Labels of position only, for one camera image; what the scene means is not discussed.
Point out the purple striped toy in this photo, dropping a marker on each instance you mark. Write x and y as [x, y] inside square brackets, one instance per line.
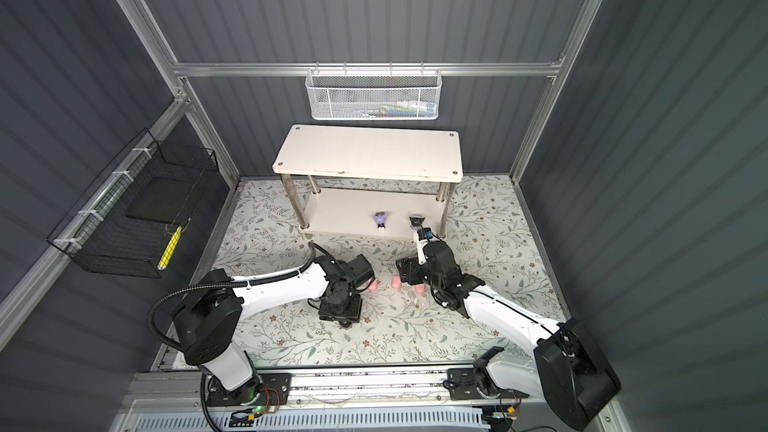
[416, 221]

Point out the black wire mesh basket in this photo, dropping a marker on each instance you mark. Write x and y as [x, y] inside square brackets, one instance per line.
[133, 223]

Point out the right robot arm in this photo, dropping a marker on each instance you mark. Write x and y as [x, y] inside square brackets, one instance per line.
[564, 364]

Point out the yellow label tag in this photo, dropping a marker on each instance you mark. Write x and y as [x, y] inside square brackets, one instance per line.
[169, 250]

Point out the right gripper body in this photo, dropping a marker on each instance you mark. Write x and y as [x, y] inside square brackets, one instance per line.
[421, 273]

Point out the black pad in basket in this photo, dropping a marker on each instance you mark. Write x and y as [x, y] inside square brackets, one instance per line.
[165, 201]

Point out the white ribbed cable duct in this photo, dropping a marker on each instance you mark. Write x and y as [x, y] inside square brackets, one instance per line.
[431, 418]

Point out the white two-tier shelf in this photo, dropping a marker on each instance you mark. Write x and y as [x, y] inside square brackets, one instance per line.
[311, 152]

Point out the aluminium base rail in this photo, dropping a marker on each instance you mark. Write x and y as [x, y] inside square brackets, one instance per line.
[382, 385]

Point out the items in white basket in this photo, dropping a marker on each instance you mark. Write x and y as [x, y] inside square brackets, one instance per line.
[413, 109]

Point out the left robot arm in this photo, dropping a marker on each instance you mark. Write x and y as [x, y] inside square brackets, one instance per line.
[200, 320]

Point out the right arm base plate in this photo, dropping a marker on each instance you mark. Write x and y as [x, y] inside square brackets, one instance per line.
[463, 384]

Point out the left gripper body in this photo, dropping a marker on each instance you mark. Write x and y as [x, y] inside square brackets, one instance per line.
[348, 309]

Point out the floral patterned mat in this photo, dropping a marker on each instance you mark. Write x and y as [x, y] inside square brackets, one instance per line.
[487, 231]

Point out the white wire mesh basket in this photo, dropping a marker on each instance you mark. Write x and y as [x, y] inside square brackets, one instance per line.
[336, 97]

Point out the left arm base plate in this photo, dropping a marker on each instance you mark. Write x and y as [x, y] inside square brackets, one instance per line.
[270, 389]

